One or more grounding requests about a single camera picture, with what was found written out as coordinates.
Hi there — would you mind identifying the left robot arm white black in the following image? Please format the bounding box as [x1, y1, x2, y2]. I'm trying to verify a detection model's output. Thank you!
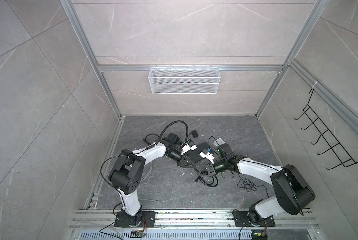
[106, 120, 197, 227]

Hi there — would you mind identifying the grey cable bundle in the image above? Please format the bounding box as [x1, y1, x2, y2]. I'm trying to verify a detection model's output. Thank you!
[141, 161, 161, 203]

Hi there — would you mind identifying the white wire mesh basket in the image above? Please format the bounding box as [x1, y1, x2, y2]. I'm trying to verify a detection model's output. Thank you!
[148, 67, 221, 95]

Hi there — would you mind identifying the black power adapter with cord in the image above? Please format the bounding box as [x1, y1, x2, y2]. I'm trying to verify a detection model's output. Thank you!
[188, 130, 199, 141]

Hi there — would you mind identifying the white rectangular box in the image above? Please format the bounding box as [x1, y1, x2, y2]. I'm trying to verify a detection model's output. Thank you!
[213, 138, 225, 148]

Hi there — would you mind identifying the aluminium frame rail front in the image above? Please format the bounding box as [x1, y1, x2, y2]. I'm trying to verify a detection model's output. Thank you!
[69, 209, 320, 230]

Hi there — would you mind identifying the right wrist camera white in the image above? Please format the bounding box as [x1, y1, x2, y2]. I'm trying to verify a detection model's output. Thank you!
[199, 150, 215, 164]

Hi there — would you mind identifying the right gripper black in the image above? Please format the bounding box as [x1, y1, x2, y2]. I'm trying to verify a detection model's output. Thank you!
[197, 159, 228, 177]

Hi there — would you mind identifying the black wire hook rack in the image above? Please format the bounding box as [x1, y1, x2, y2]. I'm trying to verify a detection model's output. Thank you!
[294, 89, 358, 170]

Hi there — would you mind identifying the small black coiled cable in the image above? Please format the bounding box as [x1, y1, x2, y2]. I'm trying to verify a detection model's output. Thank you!
[142, 133, 164, 145]

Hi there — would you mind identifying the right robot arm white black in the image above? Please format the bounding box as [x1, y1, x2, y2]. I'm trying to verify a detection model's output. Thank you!
[193, 138, 316, 226]

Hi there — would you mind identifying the dark grey network switch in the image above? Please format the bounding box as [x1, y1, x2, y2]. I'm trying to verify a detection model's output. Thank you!
[184, 142, 210, 163]

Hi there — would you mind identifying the thin black tangled wire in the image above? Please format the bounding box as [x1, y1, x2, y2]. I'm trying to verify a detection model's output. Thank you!
[236, 173, 270, 196]

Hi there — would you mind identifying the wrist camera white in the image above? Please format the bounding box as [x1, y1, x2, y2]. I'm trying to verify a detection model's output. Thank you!
[181, 142, 197, 155]
[199, 150, 215, 164]

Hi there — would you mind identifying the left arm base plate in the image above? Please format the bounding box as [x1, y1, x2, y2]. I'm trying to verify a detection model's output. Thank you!
[114, 211, 156, 228]

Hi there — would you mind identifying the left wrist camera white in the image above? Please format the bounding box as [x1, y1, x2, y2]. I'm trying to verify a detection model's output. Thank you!
[181, 142, 197, 155]

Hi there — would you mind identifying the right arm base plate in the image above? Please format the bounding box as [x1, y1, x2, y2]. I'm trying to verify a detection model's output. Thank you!
[232, 210, 276, 227]

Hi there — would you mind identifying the black ethernet cable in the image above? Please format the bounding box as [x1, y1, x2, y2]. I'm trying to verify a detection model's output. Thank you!
[194, 167, 219, 188]

